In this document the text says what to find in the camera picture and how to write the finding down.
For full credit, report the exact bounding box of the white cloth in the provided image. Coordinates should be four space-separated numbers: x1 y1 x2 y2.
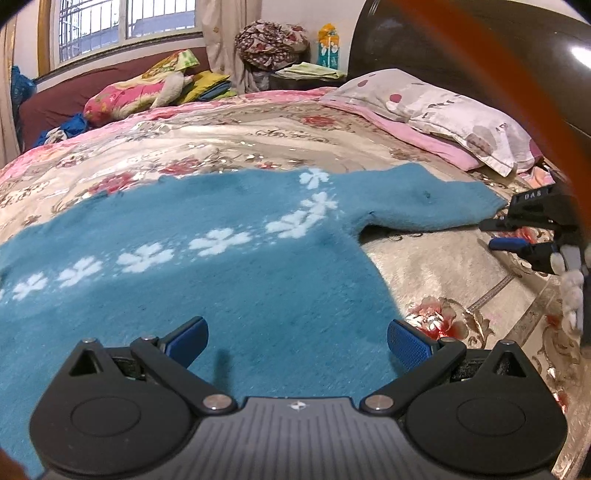
151 73 195 110

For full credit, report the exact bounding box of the yellow folded cloth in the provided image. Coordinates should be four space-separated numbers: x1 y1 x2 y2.
178 71 232 105

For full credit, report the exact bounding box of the folded pink floral quilt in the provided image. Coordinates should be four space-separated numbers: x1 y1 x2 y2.
84 50 200 126

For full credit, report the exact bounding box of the beige curtain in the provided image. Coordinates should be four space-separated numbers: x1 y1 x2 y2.
0 14 22 163
196 0 265 96

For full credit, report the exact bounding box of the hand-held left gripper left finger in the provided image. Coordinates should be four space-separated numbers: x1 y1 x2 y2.
69 316 237 415

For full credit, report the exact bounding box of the barred window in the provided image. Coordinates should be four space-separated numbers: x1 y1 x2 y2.
58 0 205 64

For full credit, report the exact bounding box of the floral satin bedspread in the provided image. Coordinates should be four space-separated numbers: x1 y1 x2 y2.
0 88 591 480

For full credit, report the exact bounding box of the blue plastic bag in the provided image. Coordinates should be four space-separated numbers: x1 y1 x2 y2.
11 65 37 112

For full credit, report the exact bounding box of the dark nightstand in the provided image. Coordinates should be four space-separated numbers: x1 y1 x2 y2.
268 71 350 94

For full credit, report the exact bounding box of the maroon sofa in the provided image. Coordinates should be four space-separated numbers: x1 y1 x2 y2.
18 46 218 151

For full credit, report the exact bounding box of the white spotted pillow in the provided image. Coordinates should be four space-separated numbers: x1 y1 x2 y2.
321 69 539 177

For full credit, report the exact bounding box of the pink pillow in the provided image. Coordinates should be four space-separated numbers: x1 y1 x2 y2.
323 99 486 172

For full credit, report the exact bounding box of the dark wooden headboard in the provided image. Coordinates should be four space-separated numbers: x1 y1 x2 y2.
346 0 591 155

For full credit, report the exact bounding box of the person's right hand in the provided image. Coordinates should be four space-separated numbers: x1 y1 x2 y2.
549 244 591 334

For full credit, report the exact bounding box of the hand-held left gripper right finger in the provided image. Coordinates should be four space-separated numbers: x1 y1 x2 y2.
359 318 527 416

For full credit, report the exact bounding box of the orange and blue carton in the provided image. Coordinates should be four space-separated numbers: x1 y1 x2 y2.
317 23 343 70

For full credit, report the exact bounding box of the blue sweater with white flowers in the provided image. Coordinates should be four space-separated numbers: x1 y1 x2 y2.
0 166 509 479

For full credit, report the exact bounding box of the floral cloth bundle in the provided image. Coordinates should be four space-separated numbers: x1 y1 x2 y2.
235 21 310 71

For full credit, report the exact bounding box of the blue crumpled cloth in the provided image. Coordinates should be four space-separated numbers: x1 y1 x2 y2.
37 113 91 147

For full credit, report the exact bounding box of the orange strap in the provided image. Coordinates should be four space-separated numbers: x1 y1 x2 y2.
382 0 591 197

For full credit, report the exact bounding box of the light green folded cloth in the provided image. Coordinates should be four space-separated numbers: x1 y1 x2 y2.
276 62 347 80

